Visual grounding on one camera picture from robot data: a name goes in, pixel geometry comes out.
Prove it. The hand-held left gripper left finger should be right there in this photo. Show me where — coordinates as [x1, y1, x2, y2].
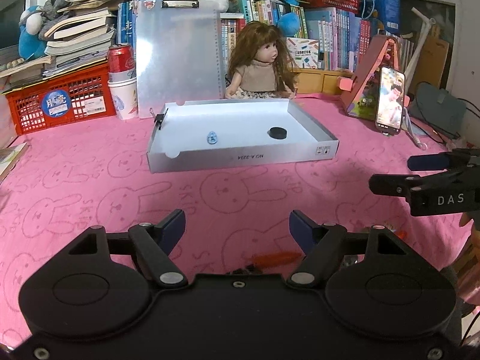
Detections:
[62, 209, 188, 289]

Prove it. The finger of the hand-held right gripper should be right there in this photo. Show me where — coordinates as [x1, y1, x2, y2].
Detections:
[368, 173, 427, 196]
[407, 152, 457, 172]

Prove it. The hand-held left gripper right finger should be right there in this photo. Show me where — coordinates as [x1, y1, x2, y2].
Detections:
[287, 210, 417, 286]

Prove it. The white cardboard box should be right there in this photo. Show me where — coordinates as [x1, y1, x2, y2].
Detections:
[146, 98, 340, 174]

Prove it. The grey pouch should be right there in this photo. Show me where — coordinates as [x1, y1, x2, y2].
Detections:
[408, 82, 468, 140]

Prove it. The smartphone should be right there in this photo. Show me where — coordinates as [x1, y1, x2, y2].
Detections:
[375, 66, 407, 136]

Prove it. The pink rabbit print blanket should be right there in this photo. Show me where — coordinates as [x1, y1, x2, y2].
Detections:
[0, 92, 480, 347]

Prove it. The black binder clip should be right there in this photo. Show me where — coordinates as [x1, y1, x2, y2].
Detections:
[149, 108, 168, 131]

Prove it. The pink phone stand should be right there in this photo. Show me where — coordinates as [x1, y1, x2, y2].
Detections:
[338, 35, 406, 119]

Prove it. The wooden drawer shelf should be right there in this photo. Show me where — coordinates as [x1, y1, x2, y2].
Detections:
[292, 67, 361, 95]

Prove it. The stack of paper cups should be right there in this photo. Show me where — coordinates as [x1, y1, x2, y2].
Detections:
[107, 69, 139, 121]

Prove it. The row of upright books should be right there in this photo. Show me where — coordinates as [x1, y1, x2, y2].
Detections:
[117, 0, 413, 73]

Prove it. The brown haired doll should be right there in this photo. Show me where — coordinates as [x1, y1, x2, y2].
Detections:
[225, 22, 299, 100]

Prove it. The printed cardboard carton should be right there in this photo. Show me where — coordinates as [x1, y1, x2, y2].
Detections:
[286, 37, 322, 70]

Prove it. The blue gift bag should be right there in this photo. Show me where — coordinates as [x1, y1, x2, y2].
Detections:
[359, 0, 403, 37]

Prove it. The clear plastic clipboard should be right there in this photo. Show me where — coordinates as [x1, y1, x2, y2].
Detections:
[135, 0, 222, 120]

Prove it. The red plastic crate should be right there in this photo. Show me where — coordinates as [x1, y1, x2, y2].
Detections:
[5, 62, 118, 136]

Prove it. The red soda can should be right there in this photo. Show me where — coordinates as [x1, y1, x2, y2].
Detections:
[107, 43, 136, 74]

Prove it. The flat book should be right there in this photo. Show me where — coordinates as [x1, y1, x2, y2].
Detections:
[0, 142, 29, 185]

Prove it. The pile of worn books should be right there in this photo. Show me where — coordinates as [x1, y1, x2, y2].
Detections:
[0, 0, 125, 84]

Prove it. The blue and white plush toy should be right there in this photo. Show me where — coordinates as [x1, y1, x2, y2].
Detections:
[17, 5, 49, 61]

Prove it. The grey plush toy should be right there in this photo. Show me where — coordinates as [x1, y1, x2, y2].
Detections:
[38, 0, 82, 40]

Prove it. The white cable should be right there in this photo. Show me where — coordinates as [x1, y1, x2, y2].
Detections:
[403, 114, 429, 150]

